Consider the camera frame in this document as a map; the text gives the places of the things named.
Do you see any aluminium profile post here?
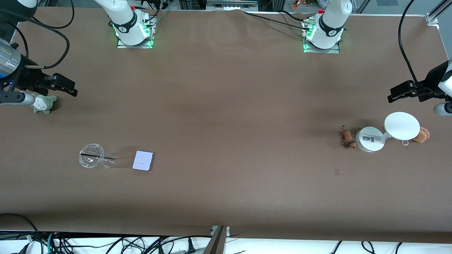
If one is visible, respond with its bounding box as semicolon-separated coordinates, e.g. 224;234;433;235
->
203;226;230;254

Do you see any black looped floor cable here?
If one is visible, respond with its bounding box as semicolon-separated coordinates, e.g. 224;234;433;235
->
0;213;40;244

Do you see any white round desk lamp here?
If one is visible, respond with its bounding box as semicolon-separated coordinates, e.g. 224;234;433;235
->
355;112;421;153

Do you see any black straw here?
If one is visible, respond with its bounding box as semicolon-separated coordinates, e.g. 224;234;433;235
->
81;153;115;160

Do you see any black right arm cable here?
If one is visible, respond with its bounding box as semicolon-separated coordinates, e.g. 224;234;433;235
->
6;0;75;69

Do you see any lavender square box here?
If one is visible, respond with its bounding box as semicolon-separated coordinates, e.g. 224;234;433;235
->
132;150;154;171

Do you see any brown paper table cover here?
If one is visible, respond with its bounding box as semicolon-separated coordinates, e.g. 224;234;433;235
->
0;7;452;244

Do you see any silver metal bar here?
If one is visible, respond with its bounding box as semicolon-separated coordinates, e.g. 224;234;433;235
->
207;0;258;10

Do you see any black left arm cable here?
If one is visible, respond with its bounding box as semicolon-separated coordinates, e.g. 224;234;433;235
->
398;0;426;90

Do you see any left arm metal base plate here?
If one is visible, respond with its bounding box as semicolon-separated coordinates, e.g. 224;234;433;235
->
303;19;340;54

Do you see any clear plastic cup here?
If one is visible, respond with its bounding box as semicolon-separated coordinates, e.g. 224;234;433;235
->
78;143;116;169

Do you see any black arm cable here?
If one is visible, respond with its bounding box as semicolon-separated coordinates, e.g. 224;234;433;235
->
398;0;426;90
6;0;75;69

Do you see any grey totoro plush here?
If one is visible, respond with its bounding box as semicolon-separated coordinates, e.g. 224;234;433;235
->
32;95;57;114

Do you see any small brown plush toy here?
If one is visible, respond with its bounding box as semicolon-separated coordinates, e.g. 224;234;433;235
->
340;126;357;149

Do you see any aluminium frame corner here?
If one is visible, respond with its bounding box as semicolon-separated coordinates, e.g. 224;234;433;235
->
426;0;452;26

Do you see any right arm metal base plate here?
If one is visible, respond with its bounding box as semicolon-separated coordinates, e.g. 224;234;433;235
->
117;13;156;49

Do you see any brown teddy keychain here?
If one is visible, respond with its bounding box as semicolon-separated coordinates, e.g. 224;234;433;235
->
402;127;430;146

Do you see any black table cable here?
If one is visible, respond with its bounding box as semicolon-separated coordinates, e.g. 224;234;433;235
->
244;12;308;30
279;10;312;23

